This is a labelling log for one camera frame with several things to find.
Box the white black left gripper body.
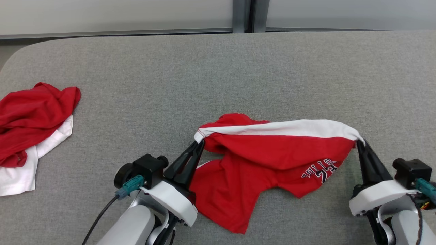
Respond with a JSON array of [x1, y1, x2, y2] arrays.
[[140, 180, 198, 227]]

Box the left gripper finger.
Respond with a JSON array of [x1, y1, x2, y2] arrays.
[[163, 140, 202, 179], [177, 142, 206, 190]]

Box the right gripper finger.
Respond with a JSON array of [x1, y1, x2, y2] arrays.
[[361, 139, 394, 184], [356, 139, 379, 186]]

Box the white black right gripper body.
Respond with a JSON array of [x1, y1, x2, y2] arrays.
[[349, 180, 419, 217]]

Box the red white basketball shorts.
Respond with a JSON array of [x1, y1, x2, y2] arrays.
[[189, 113, 366, 234]]

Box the red white basketball jersey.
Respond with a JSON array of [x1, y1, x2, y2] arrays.
[[0, 82, 81, 197]]

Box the black cable teal connector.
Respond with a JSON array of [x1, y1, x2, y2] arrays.
[[414, 178, 436, 205], [82, 175, 145, 245]]

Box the grey double partition post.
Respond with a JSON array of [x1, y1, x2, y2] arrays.
[[233, 0, 270, 33]]

